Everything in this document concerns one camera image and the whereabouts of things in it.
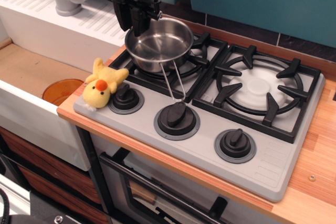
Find stainless steel pan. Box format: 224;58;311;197
125;18;194;102

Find black left stove knob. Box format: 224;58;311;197
108;84;144;115

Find black stove knob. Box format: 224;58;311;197
154;102;201;141
108;84;144;115
214;129;257;164

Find black middle stove knob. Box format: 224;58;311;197
154;102;201;141

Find grey toy stove top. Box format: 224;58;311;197
72;20;327;203

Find black right stove knob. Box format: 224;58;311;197
214;129;257;164

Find yellow stuffed duck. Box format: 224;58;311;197
82;58;129;111

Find black left burner grate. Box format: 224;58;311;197
109;32;228;103

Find black burner grate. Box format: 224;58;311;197
109;32;228;103
192;45;324;144

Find white toy sink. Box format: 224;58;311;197
1;0;126;171

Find orange plastic plate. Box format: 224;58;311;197
42;79;83;106

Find black right burner grate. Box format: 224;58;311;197
192;45;324;144

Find toy oven door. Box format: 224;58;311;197
98;148;267;223

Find wooden drawer unit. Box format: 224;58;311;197
1;128;111;223

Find black braided cable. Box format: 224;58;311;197
0;189;10;224

